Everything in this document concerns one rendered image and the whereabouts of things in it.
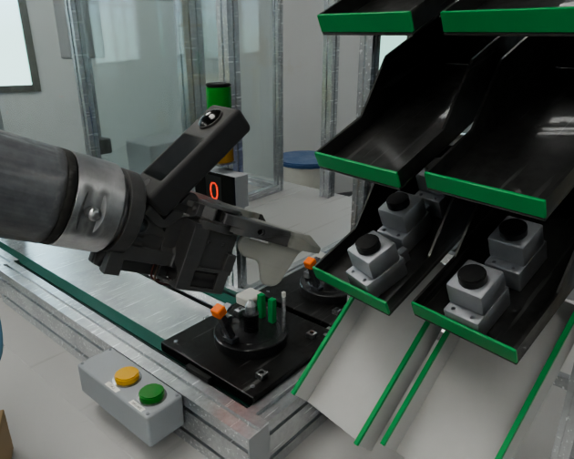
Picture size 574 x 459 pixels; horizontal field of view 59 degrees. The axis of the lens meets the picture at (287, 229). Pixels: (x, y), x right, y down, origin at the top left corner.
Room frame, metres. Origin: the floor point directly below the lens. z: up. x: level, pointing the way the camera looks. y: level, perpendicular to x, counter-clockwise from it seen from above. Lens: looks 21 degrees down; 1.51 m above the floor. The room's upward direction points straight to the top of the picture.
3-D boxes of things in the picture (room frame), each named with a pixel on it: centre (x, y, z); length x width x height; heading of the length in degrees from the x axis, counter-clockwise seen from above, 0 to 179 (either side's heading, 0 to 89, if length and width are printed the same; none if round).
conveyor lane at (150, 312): (1.03, 0.28, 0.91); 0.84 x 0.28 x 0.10; 50
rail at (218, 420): (0.88, 0.38, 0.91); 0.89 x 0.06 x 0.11; 50
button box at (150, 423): (0.71, 0.27, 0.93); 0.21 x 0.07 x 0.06; 50
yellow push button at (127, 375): (0.71, 0.27, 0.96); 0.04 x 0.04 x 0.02
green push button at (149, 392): (0.67, 0.22, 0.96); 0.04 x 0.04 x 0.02
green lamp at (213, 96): (1.03, 0.14, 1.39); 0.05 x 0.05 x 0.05
